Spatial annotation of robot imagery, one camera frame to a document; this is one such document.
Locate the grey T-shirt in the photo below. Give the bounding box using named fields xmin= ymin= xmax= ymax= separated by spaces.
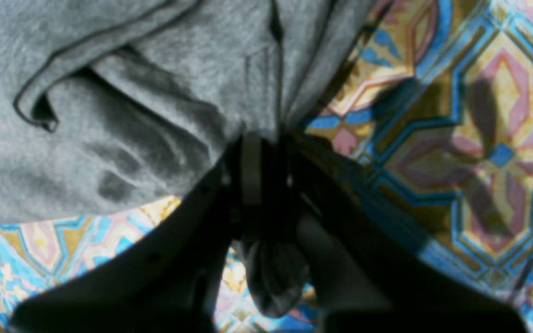
xmin=0 ymin=0 xmax=374 ymax=225

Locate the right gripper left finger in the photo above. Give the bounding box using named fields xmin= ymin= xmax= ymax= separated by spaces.
xmin=7 ymin=134 xmax=262 ymax=333

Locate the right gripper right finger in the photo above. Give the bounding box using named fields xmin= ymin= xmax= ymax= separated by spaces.
xmin=281 ymin=134 xmax=527 ymax=333

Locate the patterned tile tablecloth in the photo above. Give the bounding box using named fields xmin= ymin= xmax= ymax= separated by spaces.
xmin=0 ymin=0 xmax=533 ymax=333

